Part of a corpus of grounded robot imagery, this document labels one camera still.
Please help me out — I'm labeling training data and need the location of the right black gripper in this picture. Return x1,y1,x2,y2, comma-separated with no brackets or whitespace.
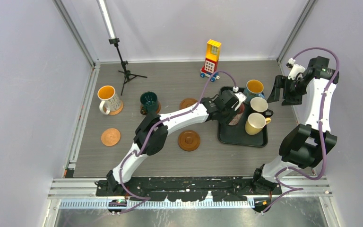
268,74,307,106

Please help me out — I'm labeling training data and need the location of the pink mug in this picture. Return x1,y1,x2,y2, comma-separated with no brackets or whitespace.
228,104,245,126

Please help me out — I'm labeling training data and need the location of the dark green mug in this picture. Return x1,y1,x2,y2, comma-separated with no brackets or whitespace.
139,91,159,115

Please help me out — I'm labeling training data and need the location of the white patterned mug orange inside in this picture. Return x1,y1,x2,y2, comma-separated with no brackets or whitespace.
97,85,121,115

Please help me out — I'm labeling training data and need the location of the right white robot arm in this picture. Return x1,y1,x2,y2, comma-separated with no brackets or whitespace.
251,56,339,194

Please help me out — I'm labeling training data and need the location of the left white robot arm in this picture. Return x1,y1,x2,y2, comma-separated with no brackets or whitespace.
106,88,246,196

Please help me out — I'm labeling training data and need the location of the wooden ringed coaster back right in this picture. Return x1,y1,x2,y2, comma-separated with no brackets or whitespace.
179,98,197,110

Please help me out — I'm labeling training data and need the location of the wooden ringed coaster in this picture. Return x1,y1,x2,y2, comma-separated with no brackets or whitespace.
178,130,201,152
140,102,161,115
179,98,197,110

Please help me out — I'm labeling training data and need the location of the wooden ringed coaster front right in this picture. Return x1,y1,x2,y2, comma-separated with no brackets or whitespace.
178,130,201,152

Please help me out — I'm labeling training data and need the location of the wooden ringed coaster back middle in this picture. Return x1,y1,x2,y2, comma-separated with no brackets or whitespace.
140,102,161,115

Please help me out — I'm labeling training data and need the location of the cork coaster back left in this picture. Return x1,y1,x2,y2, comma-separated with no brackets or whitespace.
109,101,124,115

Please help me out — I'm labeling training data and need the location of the cork coaster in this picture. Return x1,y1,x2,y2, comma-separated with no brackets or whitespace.
101,128,121,147
109,101,124,115

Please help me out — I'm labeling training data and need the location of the cork coaster front left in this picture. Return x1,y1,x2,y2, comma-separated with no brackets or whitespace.
101,128,121,147

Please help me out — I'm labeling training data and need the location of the blue mug yellow inside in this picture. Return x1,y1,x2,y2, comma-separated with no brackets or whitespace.
243,79,265,103

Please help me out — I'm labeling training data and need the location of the black serving tray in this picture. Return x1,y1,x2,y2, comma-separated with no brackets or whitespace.
217,103,268,148

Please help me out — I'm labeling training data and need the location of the toy brick tower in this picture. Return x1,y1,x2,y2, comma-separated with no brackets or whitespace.
200,39,222,82

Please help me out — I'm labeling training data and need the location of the black tripod with light pole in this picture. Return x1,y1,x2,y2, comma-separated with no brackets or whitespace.
96,0,147,96

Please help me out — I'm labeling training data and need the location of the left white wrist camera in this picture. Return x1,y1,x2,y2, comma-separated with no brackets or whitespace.
233,87,247,111

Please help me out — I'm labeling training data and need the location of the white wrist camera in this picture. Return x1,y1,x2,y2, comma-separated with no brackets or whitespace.
286,58,305,80
233,87,247,111

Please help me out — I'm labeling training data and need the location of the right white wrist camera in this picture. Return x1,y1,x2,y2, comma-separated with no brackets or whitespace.
286,58,305,80

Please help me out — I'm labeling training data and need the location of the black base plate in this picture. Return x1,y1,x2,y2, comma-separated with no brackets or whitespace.
95,176,282,202

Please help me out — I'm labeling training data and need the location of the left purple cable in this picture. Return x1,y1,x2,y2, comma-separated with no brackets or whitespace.
119,70,239,215

